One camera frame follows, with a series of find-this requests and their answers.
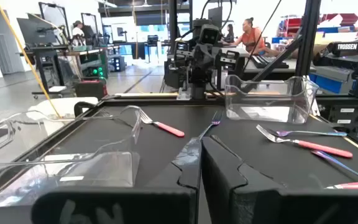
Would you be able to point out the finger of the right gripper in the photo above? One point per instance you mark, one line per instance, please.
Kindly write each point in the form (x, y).
(230, 59)
(183, 55)

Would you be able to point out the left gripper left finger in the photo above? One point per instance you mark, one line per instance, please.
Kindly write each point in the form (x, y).
(120, 208)

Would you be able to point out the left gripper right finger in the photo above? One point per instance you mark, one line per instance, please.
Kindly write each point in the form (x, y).
(259, 205)

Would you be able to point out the iridescent rainbow fork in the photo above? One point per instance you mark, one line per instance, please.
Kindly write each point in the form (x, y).
(337, 163)
(212, 124)

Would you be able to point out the iridescent blue spoon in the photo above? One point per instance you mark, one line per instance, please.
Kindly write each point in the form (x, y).
(309, 132)

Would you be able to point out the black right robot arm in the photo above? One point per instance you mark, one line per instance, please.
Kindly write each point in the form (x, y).
(198, 91)

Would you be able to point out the black keyboard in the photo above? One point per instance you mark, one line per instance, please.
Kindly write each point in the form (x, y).
(269, 61)

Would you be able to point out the clear plastic bin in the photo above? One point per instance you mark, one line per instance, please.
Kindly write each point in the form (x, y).
(113, 168)
(269, 112)

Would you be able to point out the red shelf bins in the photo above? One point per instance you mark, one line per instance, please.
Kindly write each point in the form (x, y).
(292, 25)

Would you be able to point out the green-lit equipment rack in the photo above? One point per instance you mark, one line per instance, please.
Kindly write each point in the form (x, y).
(95, 67)

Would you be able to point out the dark silver fork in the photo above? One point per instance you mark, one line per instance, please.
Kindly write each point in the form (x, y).
(106, 114)

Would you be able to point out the red-topped black equipment case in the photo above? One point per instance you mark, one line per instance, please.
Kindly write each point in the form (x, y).
(89, 88)

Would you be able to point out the blue storage crate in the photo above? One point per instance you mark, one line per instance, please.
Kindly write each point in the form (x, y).
(328, 84)

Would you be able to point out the white-bagged trash can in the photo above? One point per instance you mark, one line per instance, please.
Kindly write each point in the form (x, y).
(64, 104)

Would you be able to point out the black monitor on stand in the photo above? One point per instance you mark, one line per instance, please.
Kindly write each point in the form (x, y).
(36, 31)

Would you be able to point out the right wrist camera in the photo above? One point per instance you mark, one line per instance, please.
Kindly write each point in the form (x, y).
(209, 35)

